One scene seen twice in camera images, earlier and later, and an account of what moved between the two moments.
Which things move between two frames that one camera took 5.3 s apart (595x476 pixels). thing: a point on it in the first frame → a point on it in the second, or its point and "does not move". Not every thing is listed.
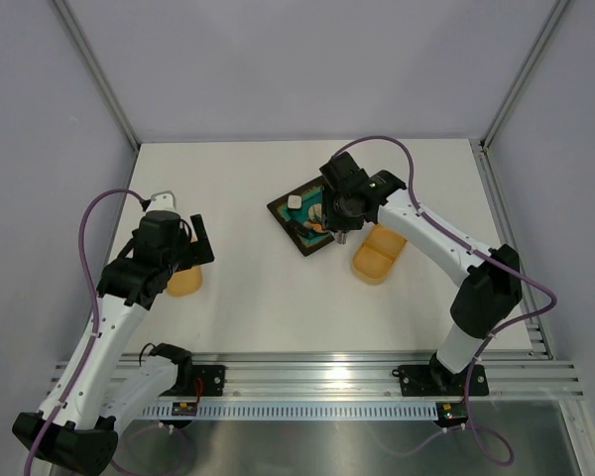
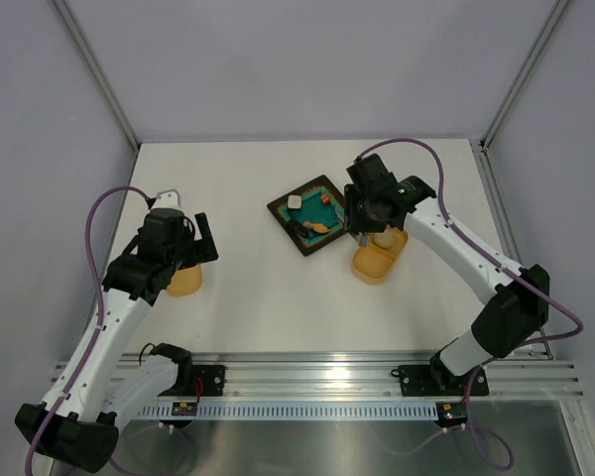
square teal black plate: x=299 y=213 does not move
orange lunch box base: x=378 y=255 does not move
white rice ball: x=314 y=209 → x=384 y=240
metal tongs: x=341 y=238 → x=362 y=239
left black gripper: x=196 y=253 does not move
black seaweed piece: x=297 y=227 does not move
